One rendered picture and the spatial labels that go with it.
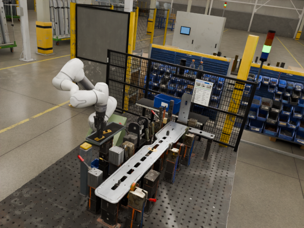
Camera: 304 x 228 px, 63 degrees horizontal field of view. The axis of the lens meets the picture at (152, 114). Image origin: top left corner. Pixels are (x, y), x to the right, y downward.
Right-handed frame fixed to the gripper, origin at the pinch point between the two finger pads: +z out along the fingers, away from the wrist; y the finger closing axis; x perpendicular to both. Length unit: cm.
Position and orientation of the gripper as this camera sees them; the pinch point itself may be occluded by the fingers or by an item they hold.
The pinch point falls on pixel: (99, 133)
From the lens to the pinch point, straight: 199.5
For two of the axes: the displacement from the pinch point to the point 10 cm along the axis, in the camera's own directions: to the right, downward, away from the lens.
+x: 5.6, -2.8, 7.8
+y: 8.2, 3.3, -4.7
